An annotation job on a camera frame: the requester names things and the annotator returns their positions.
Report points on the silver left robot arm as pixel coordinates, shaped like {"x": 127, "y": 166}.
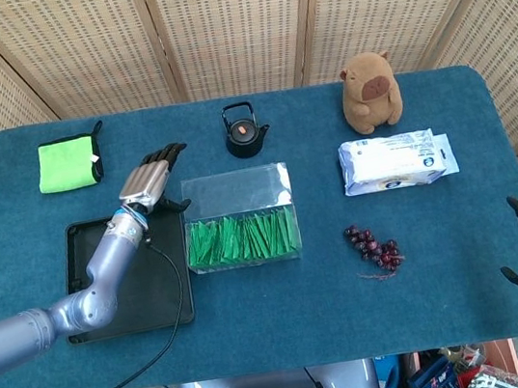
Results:
{"x": 85, "y": 303}

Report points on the clear plastic box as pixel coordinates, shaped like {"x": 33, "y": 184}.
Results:
{"x": 239, "y": 192}

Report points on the blue cardboard box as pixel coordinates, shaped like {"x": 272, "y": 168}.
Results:
{"x": 433, "y": 380}

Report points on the black cast iron teapot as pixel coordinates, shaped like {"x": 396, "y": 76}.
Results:
{"x": 243, "y": 140}

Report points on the patterned snack package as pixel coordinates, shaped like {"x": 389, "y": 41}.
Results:
{"x": 492, "y": 383}

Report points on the black plastic tray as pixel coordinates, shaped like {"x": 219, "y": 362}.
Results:
{"x": 149, "y": 308}

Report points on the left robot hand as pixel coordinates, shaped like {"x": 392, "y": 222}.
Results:
{"x": 145, "y": 184}

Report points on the brown capybara plush toy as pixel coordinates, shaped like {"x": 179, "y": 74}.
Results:
{"x": 373, "y": 108}

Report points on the green microfiber cloth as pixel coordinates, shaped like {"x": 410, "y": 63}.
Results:
{"x": 64, "y": 164}

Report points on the white blue tissue pack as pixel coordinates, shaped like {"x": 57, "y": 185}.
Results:
{"x": 390, "y": 159}

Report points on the orange red box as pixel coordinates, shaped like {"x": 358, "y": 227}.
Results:
{"x": 500, "y": 358}

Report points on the purple grape bunch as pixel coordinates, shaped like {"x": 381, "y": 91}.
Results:
{"x": 374, "y": 247}

